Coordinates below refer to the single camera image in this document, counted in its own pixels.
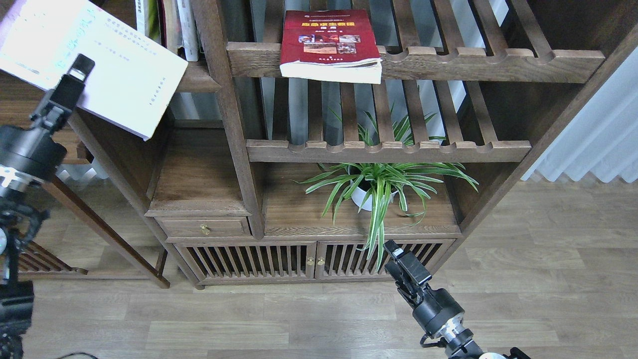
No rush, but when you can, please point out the beige upright book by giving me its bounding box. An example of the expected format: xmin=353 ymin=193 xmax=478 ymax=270
xmin=161 ymin=0 xmax=185 ymax=58

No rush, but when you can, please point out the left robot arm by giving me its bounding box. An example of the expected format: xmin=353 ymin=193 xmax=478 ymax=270
xmin=0 ymin=54 xmax=94 ymax=359

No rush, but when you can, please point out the white curtain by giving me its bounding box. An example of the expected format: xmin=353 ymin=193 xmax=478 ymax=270
xmin=522 ymin=50 xmax=638 ymax=182

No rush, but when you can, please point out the brass drawer knob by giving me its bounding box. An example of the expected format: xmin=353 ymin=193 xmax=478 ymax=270
xmin=200 ymin=223 xmax=210 ymax=236

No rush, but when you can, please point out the white lavender book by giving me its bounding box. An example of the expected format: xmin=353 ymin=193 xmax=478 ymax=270
xmin=0 ymin=0 xmax=187 ymax=140

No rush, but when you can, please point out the white plant pot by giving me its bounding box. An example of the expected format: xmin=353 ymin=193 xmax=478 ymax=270
xmin=351 ymin=180 xmax=376 ymax=211

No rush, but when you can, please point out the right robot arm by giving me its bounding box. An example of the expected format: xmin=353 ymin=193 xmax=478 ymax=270
xmin=384 ymin=240 xmax=529 ymax=359

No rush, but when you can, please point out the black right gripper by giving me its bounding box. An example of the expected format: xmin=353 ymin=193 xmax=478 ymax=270
xmin=383 ymin=240 xmax=465 ymax=339

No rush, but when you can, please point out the yellow green cover book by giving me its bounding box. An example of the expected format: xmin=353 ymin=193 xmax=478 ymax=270
xmin=134 ymin=0 xmax=161 ymax=44

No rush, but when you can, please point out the dark wooden bookshelf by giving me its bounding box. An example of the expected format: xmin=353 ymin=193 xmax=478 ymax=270
xmin=71 ymin=0 xmax=637 ymax=289

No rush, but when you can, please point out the green spider plant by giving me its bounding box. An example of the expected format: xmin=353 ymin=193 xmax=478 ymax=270
xmin=298 ymin=105 xmax=480 ymax=272

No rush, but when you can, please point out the white upright book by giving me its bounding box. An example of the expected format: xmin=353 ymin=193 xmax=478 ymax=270
xmin=177 ymin=0 xmax=200 ymax=62

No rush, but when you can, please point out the red cover book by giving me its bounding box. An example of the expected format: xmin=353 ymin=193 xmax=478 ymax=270
xmin=279 ymin=9 xmax=381 ymax=84

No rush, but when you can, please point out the wooden slatted rack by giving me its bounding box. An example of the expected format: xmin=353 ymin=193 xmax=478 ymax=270
xmin=18 ymin=241 xmax=89 ymax=276

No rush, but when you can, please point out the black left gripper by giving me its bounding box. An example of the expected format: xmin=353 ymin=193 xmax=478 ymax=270
xmin=0 ymin=54 xmax=95 ymax=182

